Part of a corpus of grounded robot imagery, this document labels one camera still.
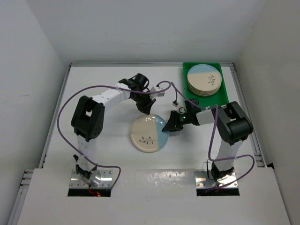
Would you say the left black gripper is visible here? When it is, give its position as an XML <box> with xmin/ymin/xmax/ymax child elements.
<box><xmin>131</xmin><ymin>90</ymin><xmax>156</xmax><ymax>115</ymax></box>

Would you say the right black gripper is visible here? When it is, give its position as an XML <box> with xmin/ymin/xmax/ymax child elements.
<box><xmin>163</xmin><ymin>111</ymin><xmax>191</xmax><ymax>133</ymax></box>

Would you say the blue and cream plate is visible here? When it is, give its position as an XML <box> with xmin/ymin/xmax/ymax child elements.
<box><xmin>129</xmin><ymin>114</ymin><xmax>169</xmax><ymax>153</ymax></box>
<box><xmin>187</xmin><ymin>64</ymin><xmax>223</xmax><ymax>94</ymax></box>

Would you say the yellow and cream plate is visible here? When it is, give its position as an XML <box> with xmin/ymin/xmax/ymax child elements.
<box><xmin>187</xmin><ymin>82</ymin><xmax>221</xmax><ymax>97</ymax></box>

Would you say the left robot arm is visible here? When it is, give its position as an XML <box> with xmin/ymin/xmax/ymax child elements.
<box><xmin>71</xmin><ymin>73</ymin><xmax>159</xmax><ymax>186</ymax></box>

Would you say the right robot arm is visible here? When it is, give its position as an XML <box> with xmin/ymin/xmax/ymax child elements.
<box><xmin>162</xmin><ymin>99</ymin><xmax>254</xmax><ymax>181</ymax></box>

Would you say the green plastic bin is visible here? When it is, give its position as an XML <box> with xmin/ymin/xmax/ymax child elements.
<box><xmin>182</xmin><ymin>62</ymin><xmax>229</xmax><ymax>106</ymax></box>

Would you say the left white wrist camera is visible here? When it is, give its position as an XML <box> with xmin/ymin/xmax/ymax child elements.
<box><xmin>150</xmin><ymin>86</ymin><xmax>165</xmax><ymax>99</ymax></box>

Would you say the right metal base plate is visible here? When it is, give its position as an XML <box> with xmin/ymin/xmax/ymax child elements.
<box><xmin>194</xmin><ymin>170</ymin><xmax>238</xmax><ymax>189</ymax></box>

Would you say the metal base plate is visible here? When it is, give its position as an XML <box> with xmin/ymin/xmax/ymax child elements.
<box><xmin>194</xmin><ymin>170</ymin><xmax>238</xmax><ymax>189</ymax></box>
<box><xmin>69</xmin><ymin>170</ymin><xmax>113</xmax><ymax>189</ymax></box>

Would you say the aluminium frame rail right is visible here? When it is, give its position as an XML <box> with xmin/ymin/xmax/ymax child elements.
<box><xmin>230</xmin><ymin>63</ymin><xmax>275</xmax><ymax>170</ymax></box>

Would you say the aluminium frame rail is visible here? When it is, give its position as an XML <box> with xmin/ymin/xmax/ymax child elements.
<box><xmin>70</xmin><ymin>61</ymin><xmax>235</xmax><ymax>67</ymax></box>
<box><xmin>0</xmin><ymin>65</ymin><xmax>70</xmax><ymax>225</ymax></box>
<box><xmin>230</xmin><ymin>63</ymin><xmax>275</xmax><ymax>170</ymax></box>

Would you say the aluminium frame rail back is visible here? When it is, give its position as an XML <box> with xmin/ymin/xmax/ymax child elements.
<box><xmin>70</xmin><ymin>61</ymin><xmax>235</xmax><ymax>67</ymax></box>

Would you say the red wire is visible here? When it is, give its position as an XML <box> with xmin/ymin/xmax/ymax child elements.
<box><xmin>88</xmin><ymin>186</ymin><xmax>102</xmax><ymax>197</ymax></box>

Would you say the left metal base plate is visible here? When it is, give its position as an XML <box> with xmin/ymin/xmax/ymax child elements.
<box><xmin>69</xmin><ymin>170</ymin><xmax>113</xmax><ymax>189</ymax></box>

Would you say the aluminium frame rail left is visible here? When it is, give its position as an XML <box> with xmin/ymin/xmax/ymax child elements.
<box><xmin>0</xmin><ymin>65</ymin><xmax>70</xmax><ymax>225</ymax></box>

